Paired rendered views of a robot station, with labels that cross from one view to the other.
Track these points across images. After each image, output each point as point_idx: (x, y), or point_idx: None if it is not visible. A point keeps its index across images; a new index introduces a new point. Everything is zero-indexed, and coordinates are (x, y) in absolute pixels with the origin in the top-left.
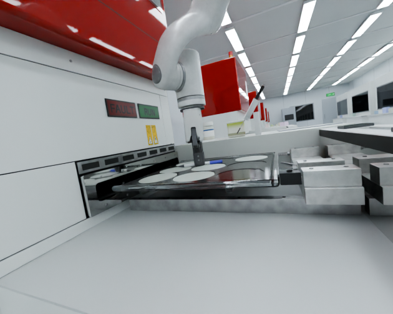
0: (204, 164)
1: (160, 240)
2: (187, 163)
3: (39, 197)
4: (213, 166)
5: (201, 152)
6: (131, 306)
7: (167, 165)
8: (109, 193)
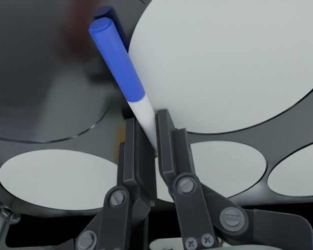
0: (167, 109)
1: None
2: (71, 190)
3: None
4: (231, 43)
5: (177, 174)
6: None
7: (31, 234)
8: (251, 209)
